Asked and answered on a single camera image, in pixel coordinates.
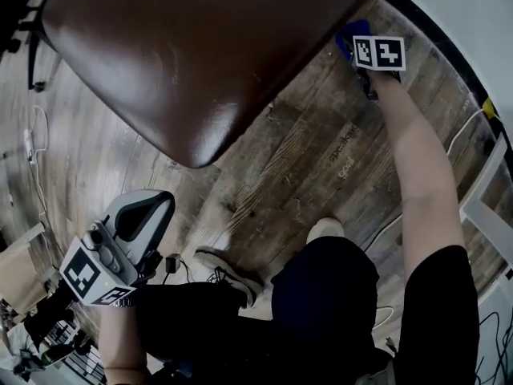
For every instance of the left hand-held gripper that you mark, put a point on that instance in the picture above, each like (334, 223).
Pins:
(120, 251)

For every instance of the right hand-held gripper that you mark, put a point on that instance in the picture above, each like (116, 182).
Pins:
(378, 53)

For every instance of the blue cloth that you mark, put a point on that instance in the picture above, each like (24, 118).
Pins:
(358, 28)

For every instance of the brown leather chair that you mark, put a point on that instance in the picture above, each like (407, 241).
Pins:
(192, 54)

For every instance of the person's right forearm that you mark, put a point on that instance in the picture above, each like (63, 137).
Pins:
(421, 155)

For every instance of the person's left forearm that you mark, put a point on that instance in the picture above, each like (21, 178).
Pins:
(120, 343)

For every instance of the metal wrist watch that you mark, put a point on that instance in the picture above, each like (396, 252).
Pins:
(122, 303)

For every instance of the black power adapter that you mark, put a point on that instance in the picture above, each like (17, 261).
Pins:
(173, 263)

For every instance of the white round table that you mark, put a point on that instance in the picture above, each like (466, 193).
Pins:
(473, 22)

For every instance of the cardboard box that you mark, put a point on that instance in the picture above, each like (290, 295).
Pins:
(18, 271)

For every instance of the person's left beige shoe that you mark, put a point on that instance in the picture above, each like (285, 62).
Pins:
(228, 267)

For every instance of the person's beige shoe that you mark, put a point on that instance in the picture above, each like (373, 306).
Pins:
(325, 229)
(228, 267)

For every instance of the yellow plug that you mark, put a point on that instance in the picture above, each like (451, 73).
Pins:
(488, 106)

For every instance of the white power strip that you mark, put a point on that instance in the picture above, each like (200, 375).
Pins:
(28, 144)

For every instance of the person's right beige shoe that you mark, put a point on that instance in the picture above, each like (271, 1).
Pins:
(325, 229)

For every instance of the person's black trousers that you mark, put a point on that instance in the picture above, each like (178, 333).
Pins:
(320, 295)

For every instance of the black stand base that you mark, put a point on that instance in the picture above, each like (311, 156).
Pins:
(32, 34)

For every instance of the person's black shirt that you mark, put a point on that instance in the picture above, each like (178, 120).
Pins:
(437, 315)

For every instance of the white furniture frame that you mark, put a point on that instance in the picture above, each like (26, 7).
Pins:
(487, 183)

